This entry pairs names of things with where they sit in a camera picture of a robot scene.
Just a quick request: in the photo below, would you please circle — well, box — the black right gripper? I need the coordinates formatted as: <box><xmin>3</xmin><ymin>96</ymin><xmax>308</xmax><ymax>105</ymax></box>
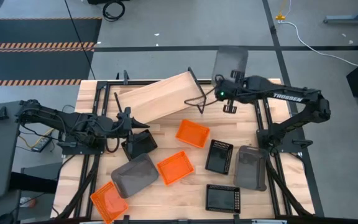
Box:
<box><xmin>215</xmin><ymin>70</ymin><xmax>247</xmax><ymax>113</ymax></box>

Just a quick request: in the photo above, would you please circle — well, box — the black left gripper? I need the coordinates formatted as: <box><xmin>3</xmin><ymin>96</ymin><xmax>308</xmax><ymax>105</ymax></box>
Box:
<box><xmin>113</xmin><ymin>106</ymin><xmax>150</xmax><ymax>157</ymax></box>

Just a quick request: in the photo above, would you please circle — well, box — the black slotted plastic basket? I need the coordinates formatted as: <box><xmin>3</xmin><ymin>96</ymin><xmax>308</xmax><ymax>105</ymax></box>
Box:
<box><xmin>205</xmin><ymin>184</ymin><xmax>241</xmax><ymax>215</ymax></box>
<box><xmin>204</xmin><ymin>139</ymin><xmax>234</xmax><ymax>175</ymax></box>
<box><xmin>121</xmin><ymin>129</ymin><xmax>158</xmax><ymax>162</ymax></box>

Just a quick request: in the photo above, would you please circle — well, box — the translucent grey plastic basket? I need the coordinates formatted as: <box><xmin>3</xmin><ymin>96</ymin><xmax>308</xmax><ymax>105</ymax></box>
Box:
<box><xmin>110</xmin><ymin>152</ymin><xmax>160</xmax><ymax>199</ymax></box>
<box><xmin>211</xmin><ymin>45</ymin><xmax>249</xmax><ymax>85</ymax></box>
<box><xmin>232</xmin><ymin>144</ymin><xmax>269</xmax><ymax>192</ymax></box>

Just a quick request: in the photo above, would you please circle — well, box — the orange slotted plastic basket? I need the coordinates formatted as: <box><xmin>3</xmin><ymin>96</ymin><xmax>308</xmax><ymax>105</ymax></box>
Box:
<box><xmin>156</xmin><ymin>150</ymin><xmax>195</xmax><ymax>187</ymax></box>
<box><xmin>89</xmin><ymin>180</ymin><xmax>129</xmax><ymax>224</ymax></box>
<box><xmin>175</xmin><ymin>119</ymin><xmax>211</xmax><ymax>149</ymax></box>

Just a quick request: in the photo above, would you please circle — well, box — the wooden shelf with black legs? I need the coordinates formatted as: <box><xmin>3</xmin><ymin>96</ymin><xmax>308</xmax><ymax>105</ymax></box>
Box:
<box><xmin>113</xmin><ymin>66</ymin><xmax>208</xmax><ymax>124</ymax></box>

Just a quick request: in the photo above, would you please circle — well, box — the black power strip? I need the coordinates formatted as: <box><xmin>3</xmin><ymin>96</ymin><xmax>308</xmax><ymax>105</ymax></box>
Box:
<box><xmin>31</xmin><ymin>136</ymin><xmax>52</xmax><ymax>153</ymax></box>

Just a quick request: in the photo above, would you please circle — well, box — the black hazard-striped floor mat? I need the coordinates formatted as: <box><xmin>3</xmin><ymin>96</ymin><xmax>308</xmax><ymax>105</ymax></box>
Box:
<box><xmin>0</xmin><ymin>17</ymin><xmax>103</xmax><ymax>87</ymax></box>

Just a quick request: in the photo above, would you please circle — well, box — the grey metal table base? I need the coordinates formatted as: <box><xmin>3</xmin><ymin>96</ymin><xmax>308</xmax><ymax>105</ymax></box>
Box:
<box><xmin>323</xmin><ymin>0</ymin><xmax>358</xmax><ymax>25</ymax></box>

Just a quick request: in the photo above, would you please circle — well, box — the white floor cable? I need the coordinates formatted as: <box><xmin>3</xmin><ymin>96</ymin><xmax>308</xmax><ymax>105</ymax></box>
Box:
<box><xmin>280</xmin><ymin>20</ymin><xmax>358</xmax><ymax>67</ymax></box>

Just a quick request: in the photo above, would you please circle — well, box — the long thin black cable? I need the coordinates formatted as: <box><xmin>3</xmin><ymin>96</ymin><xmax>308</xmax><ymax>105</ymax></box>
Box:
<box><xmin>63</xmin><ymin>0</ymin><xmax>97</xmax><ymax>80</ymax></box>

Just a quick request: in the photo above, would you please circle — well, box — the coiled black cable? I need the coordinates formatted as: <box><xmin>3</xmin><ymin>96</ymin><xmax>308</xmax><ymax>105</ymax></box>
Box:
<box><xmin>102</xmin><ymin>0</ymin><xmax>126</xmax><ymax>22</ymax></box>

